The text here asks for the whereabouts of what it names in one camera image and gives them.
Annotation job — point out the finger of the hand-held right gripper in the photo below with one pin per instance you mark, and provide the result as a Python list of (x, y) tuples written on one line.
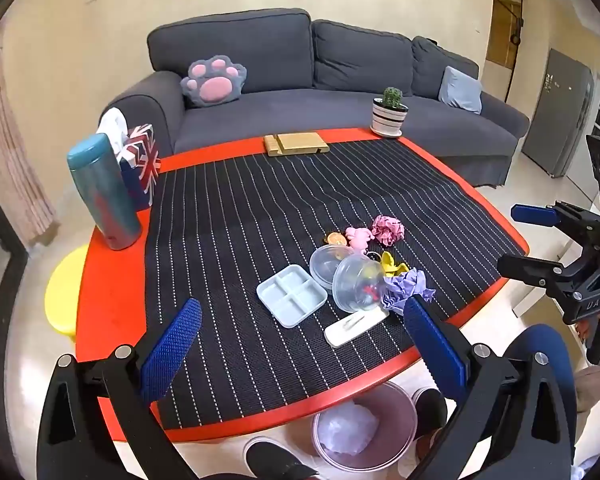
[(532, 214), (525, 266)]

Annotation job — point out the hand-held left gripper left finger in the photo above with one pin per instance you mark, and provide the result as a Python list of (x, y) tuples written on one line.
[(172, 347)]

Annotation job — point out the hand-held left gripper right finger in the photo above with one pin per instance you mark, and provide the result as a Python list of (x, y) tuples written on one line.
[(432, 345)]

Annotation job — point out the purple paper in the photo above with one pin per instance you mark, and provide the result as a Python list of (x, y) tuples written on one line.
[(407, 287)]

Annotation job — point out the pink waste bin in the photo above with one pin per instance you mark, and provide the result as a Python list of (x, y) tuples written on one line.
[(397, 410)]

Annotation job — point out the clear plastic container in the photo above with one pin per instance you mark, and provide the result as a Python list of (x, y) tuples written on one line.
[(355, 285)]

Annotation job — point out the pink scrunchie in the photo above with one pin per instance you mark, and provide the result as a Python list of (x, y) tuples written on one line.
[(387, 230)]

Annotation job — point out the light blue divided tray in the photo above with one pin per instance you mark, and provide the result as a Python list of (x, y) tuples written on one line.
[(290, 297)]

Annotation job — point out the clear plastic lid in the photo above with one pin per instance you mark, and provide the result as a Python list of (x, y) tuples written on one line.
[(322, 265)]

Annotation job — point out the person's right shoe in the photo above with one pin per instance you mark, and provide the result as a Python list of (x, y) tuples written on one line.
[(430, 405)]

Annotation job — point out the person's shoe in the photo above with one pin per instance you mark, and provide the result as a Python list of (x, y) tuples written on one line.
[(430, 405), (275, 460)]

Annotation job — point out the red round table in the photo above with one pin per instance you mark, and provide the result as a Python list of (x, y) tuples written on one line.
[(110, 280)]

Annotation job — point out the dusty pink object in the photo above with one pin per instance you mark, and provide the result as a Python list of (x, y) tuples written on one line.
[(597, 385)]

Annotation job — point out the grey door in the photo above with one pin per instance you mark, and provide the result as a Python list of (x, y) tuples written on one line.
[(555, 115)]

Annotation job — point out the white plastic bag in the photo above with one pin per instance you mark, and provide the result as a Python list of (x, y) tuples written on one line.
[(352, 427)]

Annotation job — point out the yellow stool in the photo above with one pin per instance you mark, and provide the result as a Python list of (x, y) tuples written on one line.
[(62, 300)]

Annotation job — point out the light blue cushion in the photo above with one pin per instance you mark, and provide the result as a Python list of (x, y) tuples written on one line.
[(461, 89)]

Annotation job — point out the person's left shoe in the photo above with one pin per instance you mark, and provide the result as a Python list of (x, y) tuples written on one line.
[(275, 460)]

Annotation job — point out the black striped table mat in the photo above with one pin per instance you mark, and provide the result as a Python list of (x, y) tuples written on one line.
[(240, 210)]

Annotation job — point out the teal thermos bottle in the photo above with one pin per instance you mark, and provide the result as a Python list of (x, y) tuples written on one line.
[(102, 195)]

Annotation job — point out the potted cactus in striped pot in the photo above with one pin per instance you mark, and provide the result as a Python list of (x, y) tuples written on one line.
[(389, 117)]

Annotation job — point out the flag print tissue box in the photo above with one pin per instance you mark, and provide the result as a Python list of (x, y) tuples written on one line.
[(142, 170)]

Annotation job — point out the wooden door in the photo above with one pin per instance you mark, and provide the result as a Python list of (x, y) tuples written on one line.
[(500, 35)]

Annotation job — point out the white tissue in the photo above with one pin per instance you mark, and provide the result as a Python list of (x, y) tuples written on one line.
[(111, 127)]

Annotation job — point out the wooden phone stand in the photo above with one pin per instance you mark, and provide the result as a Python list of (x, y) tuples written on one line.
[(300, 142)]

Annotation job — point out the pink curtain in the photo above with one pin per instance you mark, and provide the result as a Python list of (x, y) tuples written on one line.
[(15, 160)]

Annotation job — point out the dark grey sofa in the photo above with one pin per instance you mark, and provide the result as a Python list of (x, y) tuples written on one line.
[(300, 110)]

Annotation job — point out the grey pink paw cushion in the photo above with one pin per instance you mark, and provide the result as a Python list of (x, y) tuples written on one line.
[(212, 82)]

